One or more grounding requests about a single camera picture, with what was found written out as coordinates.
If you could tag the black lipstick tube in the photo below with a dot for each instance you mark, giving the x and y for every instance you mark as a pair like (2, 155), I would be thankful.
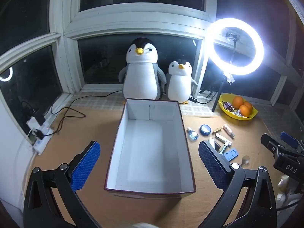
(216, 146)

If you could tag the blue round compact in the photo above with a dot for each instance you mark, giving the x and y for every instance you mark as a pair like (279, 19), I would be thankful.
(205, 130)

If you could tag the wooden clothespin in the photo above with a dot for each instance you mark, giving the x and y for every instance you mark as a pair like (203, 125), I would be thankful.
(217, 129)

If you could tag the yellow fruit bowl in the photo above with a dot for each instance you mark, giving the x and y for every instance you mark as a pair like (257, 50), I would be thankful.
(223, 97)

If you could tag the blue plastic bracket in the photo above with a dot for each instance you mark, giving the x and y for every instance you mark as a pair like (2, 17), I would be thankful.
(231, 155)

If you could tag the white cardboard box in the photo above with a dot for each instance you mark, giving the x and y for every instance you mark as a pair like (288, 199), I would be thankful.
(152, 152)

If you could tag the large penguin plush toy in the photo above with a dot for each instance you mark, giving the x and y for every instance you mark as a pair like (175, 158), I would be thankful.
(142, 76)

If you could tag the silver wrapped candy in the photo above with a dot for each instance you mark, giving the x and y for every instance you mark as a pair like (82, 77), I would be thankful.
(237, 113)

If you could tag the black plug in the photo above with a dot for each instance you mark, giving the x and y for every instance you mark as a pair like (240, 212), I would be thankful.
(39, 133)

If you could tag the grey spoon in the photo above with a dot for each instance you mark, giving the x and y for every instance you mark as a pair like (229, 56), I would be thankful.
(245, 159)

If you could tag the white charger adapter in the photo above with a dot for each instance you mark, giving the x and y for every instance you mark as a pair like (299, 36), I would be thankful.
(211, 141)

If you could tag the dark wrapped candy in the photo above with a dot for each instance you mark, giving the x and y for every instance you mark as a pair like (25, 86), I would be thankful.
(227, 105)

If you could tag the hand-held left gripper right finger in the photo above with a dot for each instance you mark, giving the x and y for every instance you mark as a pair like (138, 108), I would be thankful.
(211, 163)

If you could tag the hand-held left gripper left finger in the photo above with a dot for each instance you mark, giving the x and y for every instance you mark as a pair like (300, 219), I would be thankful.
(86, 166)

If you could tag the blue perfume bottle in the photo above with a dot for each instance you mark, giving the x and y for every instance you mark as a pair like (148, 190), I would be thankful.
(193, 135)

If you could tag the cream lumpy object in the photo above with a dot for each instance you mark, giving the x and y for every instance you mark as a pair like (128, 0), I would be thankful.
(282, 182)

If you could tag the pink cosmetic tube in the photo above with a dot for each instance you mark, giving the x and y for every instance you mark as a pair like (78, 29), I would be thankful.
(228, 130)

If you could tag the white power strip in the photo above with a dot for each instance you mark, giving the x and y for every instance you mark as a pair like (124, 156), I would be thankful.
(40, 144)

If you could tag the white patterned lighter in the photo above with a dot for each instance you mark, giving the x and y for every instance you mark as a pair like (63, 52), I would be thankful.
(220, 137)

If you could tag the orange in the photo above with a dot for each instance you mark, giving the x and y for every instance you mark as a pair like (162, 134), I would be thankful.
(237, 101)
(248, 105)
(244, 111)

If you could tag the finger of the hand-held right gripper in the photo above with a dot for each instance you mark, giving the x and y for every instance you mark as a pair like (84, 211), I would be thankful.
(269, 142)
(288, 139)

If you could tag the green glue stick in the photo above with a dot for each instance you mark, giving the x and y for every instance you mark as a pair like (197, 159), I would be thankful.
(225, 147)

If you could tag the white window frame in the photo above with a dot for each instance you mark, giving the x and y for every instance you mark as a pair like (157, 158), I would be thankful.
(71, 40)

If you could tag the small penguin plush toy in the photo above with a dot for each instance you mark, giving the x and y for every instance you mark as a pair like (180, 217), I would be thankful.
(179, 85)

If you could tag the white power brick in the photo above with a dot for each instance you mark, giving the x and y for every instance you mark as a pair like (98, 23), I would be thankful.
(32, 122)

